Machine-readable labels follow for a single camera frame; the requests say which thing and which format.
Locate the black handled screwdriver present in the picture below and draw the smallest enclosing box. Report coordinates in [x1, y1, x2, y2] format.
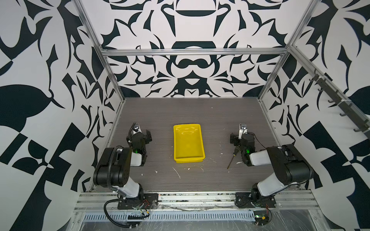
[227, 146, 240, 169]

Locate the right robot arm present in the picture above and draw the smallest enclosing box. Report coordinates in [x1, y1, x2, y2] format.
[230, 131, 314, 208]

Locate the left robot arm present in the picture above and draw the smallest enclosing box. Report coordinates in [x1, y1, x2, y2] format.
[93, 123, 152, 200]

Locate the yellow plastic bin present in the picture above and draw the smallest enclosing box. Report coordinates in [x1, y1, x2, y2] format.
[173, 124, 205, 164]

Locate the small green circuit board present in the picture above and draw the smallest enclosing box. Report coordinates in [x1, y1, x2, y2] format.
[254, 211, 272, 227]

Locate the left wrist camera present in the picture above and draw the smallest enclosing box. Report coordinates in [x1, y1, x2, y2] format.
[131, 122, 142, 135]

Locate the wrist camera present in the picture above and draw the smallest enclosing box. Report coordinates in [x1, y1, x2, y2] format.
[131, 122, 142, 135]
[239, 123, 248, 139]

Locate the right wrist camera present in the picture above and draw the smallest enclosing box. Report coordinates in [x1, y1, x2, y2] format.
[239, 123, 248, 139]

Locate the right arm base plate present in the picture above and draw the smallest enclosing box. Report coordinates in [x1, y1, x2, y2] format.
[235, 192, 276, 208]

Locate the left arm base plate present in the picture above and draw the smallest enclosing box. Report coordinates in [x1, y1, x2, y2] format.
[118, 193, 159, 210]

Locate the white slotted cable duct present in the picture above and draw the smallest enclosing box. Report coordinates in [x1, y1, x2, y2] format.
[83, 210, 256, 222]

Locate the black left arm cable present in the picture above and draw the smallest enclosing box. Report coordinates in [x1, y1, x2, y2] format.
[103, 198, 149, 229]

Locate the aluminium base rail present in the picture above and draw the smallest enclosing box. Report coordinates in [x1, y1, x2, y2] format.
[74, 190, 320, 212]

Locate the aluminium frame back bar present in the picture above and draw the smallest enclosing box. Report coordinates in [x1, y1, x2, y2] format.
[102, 48, 284, 57]

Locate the aluminium frame right post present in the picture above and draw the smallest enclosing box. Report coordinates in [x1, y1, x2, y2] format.
[258, 0, 321, 101]

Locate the aluminium frame post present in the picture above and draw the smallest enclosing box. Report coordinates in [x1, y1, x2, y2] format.
[258, 0, 321, 101]
[73, 0, 125, 103]

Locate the black wall hook rack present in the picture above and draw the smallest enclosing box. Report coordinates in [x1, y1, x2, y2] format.
[310, 69, 370, 140]

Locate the aluminium frame left post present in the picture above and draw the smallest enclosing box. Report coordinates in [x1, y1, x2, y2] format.
[73, 0, 125, 103]

